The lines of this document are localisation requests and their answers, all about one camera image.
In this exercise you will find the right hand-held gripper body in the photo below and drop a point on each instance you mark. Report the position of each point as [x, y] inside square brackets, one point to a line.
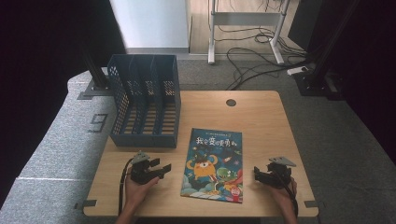
[277, 174]

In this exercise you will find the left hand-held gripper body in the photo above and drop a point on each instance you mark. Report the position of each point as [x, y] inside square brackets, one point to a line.
[140, 172]

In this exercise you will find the blue cartoon picture book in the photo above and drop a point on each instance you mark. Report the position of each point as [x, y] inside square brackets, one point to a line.
[213, 165]

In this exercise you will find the blue plastic file rack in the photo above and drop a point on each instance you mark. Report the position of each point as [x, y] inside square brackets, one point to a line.
[146, 102]

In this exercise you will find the person's left hand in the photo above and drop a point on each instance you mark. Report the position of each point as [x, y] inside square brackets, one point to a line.
[137, 193]

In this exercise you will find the person's right hand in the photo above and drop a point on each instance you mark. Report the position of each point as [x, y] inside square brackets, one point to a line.
[286, 196]

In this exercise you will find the grey tape strip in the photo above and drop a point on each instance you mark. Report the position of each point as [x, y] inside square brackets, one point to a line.
[313, 204]

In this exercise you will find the dark round table grommet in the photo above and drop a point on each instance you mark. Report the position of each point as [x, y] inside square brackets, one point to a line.
[231, 102]

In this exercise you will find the white power strip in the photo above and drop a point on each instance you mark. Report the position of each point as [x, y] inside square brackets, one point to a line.
[297, 70]

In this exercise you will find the black curtain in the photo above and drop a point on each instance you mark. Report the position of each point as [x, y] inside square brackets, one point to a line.
[373, 77]
[37, 77]

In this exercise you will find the white board panel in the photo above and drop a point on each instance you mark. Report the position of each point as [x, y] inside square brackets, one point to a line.
[152, 25]

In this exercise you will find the black post with grey base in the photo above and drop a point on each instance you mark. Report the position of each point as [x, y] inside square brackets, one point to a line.
[96, 74]

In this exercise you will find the white metal desk frame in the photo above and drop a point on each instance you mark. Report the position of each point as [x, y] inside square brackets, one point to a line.
[246, 18]

